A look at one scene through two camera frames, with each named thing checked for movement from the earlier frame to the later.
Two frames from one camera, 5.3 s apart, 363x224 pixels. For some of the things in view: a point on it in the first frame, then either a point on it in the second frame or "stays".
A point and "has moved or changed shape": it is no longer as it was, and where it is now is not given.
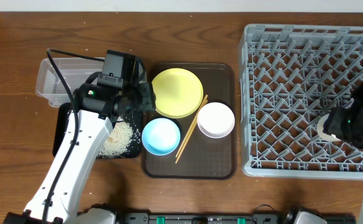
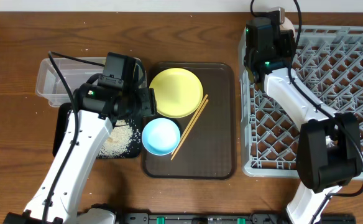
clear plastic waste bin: x=75 y=71 stays
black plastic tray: x=61 y=114 stays
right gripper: x=334 y=125 -> x=286 y=37
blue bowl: x=161 y=137 stays
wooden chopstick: x=191 y=131 has moved or changed shape
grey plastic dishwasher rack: x=291 y=75 stays
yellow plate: x=178 y=93 stays
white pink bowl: x=215 y=120 -> x=287 y=25
